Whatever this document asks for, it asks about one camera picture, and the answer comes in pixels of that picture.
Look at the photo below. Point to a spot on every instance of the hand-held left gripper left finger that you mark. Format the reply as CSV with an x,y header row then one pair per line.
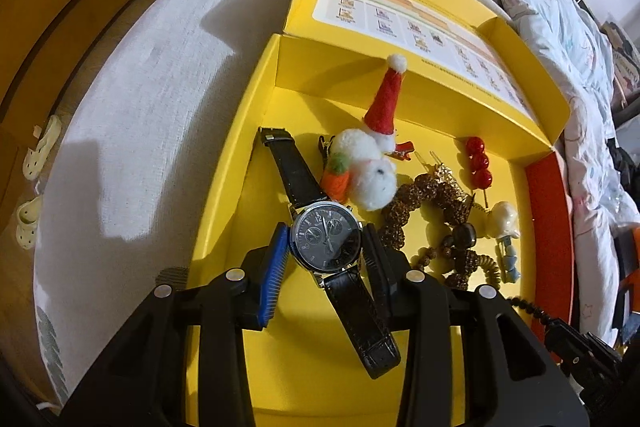
x,y
277,272

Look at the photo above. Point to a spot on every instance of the red candied haw hair clip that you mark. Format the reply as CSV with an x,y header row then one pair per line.
x,y
482,162

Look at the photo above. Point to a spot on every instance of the white floral quilt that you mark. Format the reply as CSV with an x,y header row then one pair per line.
x,y
560,32

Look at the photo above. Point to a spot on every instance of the printed cushion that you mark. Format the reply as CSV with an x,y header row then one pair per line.
x,y
622,57

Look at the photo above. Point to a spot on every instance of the cream clog shoe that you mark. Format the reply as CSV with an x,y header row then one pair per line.
x,y
29,222
42,147

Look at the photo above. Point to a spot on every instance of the black leather wristwatch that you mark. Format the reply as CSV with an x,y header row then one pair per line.
x,y
325,232

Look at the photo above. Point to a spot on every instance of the orange plastic object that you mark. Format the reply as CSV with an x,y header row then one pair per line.
x,y
627,307

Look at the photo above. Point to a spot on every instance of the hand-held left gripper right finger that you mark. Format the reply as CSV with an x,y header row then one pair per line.
x,y
374,259

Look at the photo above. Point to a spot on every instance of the yellow cardboard box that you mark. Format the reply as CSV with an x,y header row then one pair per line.
x,y
240,187

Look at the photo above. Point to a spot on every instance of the small white doll figurine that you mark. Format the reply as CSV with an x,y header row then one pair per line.
x,y
502,217

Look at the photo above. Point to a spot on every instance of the white plush Santa hat clip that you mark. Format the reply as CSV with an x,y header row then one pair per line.
x,y
372,177

